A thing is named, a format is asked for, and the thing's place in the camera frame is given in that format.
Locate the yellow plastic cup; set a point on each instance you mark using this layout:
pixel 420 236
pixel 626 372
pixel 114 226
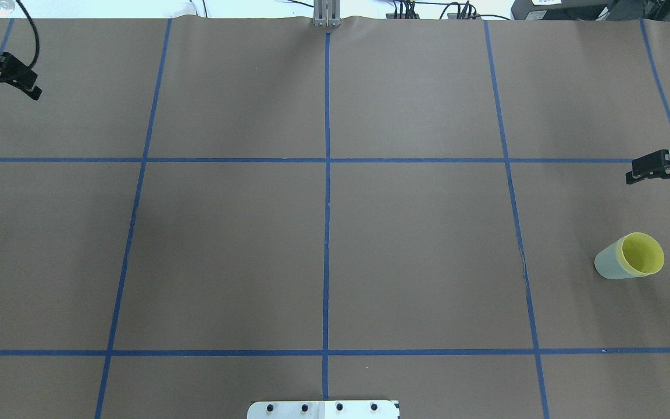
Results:
pixel 639 255

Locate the green plastic cup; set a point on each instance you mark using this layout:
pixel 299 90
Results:
pixel 610 263

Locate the black box with label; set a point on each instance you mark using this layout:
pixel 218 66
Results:
pixel 558 10

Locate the aluminium frame post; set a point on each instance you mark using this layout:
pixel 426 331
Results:
pixel 326 13

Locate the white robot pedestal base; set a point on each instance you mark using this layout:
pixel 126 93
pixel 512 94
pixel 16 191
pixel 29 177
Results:
pixel 325 409

